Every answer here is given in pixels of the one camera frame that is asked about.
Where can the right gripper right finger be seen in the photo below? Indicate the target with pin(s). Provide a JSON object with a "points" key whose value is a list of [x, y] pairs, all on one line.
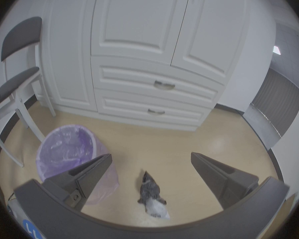
{"points": [[216, 178]]}

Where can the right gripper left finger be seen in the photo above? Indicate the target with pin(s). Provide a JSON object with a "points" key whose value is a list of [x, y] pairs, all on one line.
{"points": [[89, 178]]}

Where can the purple plastic bag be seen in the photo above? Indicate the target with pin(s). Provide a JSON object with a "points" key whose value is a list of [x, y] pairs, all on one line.
{"points": [[64, 148]]}

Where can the black plastic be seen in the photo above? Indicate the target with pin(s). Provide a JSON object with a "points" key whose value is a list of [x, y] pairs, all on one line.
{"points": [[149, 187]]}

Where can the white printed wrapper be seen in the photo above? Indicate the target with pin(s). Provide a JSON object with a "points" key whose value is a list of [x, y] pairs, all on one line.
{"points": [[158, 208]]}

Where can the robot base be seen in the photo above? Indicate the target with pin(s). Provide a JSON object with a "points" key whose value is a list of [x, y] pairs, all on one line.
{"points": [[31, 229]]}

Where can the white trash bin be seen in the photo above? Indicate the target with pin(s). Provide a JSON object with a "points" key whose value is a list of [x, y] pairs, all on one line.
{"points": [[107, 180]]}

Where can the grey and white chair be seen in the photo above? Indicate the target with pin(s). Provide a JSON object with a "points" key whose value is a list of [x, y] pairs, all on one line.
{"points": [[22, 33]]}

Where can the white wardrobe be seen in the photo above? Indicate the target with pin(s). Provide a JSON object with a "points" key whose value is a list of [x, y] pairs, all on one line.
{"points": [[139, 21]]}

